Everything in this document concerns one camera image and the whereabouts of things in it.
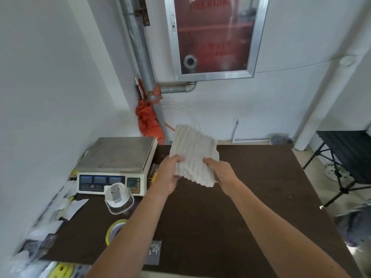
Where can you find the person's left forearm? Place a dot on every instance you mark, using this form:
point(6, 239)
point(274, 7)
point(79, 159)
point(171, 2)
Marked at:
point(133, 237)

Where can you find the person's right hand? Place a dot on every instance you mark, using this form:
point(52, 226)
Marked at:
point(224, 175)

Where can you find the person's right forearm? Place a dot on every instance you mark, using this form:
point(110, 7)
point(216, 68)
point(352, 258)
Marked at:
point(281, 234)

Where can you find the white round patterned object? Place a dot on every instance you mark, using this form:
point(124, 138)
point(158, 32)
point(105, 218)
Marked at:
point(332, 172)

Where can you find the clear jar with white lid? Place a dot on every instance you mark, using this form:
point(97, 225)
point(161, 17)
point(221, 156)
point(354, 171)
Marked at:
point(117, 196)

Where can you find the white bag with yellow smiley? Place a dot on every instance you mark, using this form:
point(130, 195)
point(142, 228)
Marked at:
point(62, 270)

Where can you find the yellow green packet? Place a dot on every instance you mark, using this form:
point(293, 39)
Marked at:
point(74, 173)

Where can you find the white electronic scale steel pan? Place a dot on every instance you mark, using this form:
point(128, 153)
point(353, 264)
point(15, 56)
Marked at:
point(116, 153)

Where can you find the yellow tape roll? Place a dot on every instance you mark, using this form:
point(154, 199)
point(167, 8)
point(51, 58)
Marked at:
point(111, 228)

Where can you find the white plastic pipe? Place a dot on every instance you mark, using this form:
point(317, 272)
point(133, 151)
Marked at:
point(327, 98)

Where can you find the white ribbed cloth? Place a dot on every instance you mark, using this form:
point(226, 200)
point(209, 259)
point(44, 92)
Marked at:
point(192, 150)

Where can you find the metal framed red cabinet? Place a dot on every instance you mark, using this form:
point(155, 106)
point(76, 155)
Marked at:
point(214, 31)

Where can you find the white round bin dark lid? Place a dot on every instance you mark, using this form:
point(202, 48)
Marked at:
point(281, 140)

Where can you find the pile of white plastic bags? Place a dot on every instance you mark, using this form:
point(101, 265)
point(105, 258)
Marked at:
point(58, 208)

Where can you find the small zip bag of screws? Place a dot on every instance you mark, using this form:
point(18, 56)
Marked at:
point(153, 253)

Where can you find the grey wall plug with conduit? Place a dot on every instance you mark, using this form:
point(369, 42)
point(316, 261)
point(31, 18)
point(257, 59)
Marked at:
point(236, 123)

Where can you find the clear bag yellow starburst sign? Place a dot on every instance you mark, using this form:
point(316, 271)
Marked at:
point(153, 176)

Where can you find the rusty pipe bracket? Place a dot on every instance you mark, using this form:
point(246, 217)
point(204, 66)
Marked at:
point(143, 14)

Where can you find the grey metal pipe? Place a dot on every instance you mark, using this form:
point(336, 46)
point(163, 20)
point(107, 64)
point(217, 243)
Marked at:
point(139, 49)

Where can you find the black folding stool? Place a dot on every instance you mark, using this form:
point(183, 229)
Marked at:
point(350, 150)

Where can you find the person's left hand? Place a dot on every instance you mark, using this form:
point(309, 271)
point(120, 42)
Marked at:
point(166, 176)

